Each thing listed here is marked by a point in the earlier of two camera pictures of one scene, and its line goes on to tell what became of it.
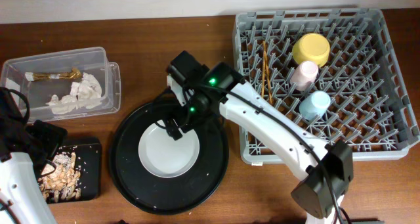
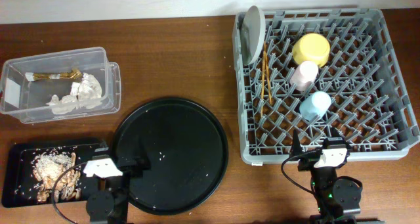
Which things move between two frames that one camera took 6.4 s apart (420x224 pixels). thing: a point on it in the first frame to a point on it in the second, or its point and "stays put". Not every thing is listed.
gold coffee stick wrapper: (74, 74) stays put
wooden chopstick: (269, 89) stays put
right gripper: (193, 121) to (306, 163)
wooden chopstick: (264, 55) stays put
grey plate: (163, 156) to (252, 27)
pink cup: (303, 75) stays put
